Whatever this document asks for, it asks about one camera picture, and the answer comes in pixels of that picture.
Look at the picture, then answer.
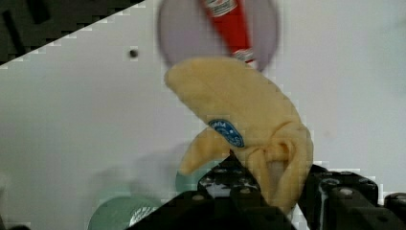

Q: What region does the red plush ketchup bottle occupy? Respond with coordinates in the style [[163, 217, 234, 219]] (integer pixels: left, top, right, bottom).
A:
[[199, 0, 257, 68]]

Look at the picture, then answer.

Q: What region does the yellow plush banana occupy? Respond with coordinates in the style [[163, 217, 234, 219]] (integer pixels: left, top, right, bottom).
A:
[[165, 57, 313, 215]]

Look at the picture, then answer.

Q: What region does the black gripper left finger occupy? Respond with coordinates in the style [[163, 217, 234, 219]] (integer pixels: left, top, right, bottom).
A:
[[127, 154, 296, 230]]

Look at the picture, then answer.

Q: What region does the grey round plate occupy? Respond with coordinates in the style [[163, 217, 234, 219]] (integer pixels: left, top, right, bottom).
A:
[[157, 0, 279, 71]]

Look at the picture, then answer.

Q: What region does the green perforated colander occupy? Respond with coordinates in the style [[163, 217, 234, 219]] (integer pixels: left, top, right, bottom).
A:
[[87, 195, 164, 230]]

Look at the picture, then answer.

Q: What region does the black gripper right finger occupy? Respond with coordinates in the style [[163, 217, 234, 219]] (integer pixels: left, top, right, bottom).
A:
[[298, 165, 405, 230]]

